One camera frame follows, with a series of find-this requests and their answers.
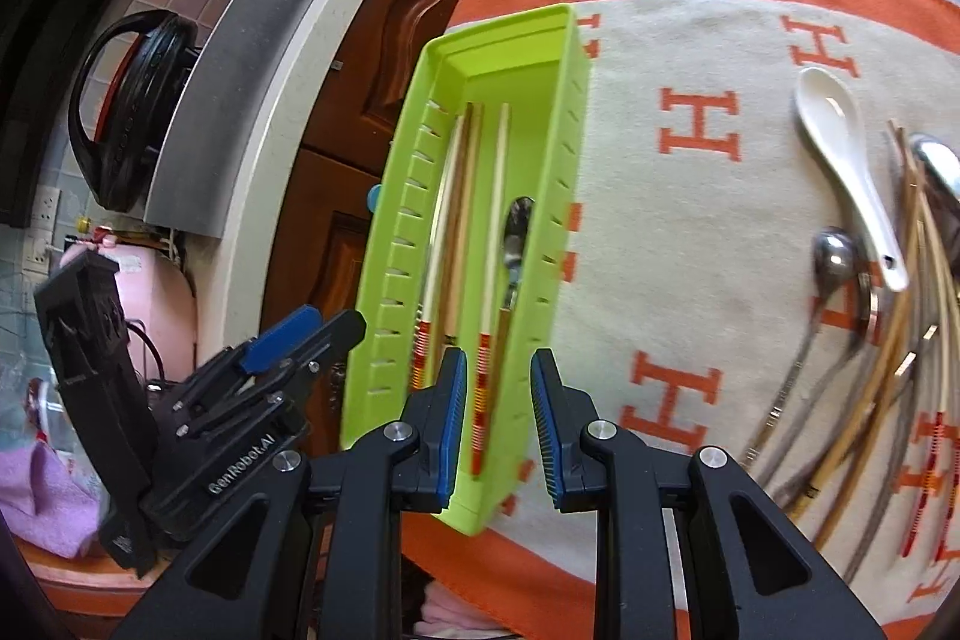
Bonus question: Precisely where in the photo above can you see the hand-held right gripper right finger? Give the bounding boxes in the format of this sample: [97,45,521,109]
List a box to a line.
[529,347,890,640]

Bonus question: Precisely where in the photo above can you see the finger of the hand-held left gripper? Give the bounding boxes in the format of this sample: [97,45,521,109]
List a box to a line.
[241,306,323,376]
[259,310,368,397]

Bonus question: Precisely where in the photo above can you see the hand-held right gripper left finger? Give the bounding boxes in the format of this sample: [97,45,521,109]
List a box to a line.
[112,347,470,640]

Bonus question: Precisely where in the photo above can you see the red-striped bamboo chopstick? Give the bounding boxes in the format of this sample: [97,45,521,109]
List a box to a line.
[409,111,466,395]

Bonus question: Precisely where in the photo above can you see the steel spoon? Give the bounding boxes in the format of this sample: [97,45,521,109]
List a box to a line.
[469,101,511,482]

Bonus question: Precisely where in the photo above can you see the wood-handled metal spoon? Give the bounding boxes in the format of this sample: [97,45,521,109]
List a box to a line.
[496,196,538,386]

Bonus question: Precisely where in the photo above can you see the small metal spoon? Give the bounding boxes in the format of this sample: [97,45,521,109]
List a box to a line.
[739,226,862,472]

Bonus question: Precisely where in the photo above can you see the green plastic utensil tray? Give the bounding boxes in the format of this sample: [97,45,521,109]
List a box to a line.
[339,4,591,536]

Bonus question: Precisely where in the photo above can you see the metal chopstick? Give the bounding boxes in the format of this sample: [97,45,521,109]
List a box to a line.
[847,377,935,581]

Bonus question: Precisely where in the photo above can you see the pile of bamboo chopsticks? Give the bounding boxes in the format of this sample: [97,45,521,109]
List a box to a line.
[896,190,960,562]

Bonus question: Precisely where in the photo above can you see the white ceramic spoon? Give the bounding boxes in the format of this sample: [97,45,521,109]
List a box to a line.
[793,66,910,294]

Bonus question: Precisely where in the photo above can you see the large metal spoon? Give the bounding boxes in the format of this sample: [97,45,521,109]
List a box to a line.
[909,134,960,202]

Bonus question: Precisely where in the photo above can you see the pink rice cooker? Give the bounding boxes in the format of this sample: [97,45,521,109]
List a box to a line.
[60,239,197,386]

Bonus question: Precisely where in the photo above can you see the pink towel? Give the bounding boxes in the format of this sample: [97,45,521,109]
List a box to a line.
[0,441,102,558]

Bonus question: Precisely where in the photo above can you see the orange beige printed blanket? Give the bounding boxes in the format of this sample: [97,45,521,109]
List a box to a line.
[401,0,960,640]

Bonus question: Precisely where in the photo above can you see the wooden kitchen cabinets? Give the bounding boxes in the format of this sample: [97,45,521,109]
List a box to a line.
[281,0,518,461]

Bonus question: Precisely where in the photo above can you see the black red pressure cooker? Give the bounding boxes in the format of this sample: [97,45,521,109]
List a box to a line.
[67,10,200,210]

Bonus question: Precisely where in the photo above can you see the white wall socket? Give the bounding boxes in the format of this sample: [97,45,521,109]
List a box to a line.
[28,186,62,274]

